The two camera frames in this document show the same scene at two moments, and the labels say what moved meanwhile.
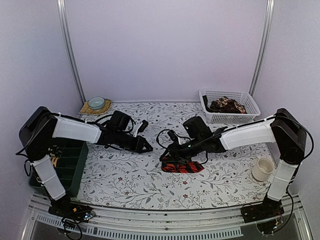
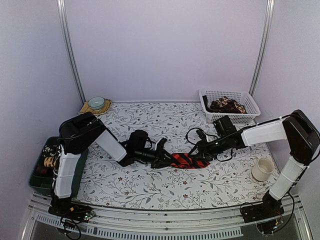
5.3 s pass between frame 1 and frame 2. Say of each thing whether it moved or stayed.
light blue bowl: stayed
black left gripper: moved
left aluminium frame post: stayed
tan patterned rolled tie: stayed
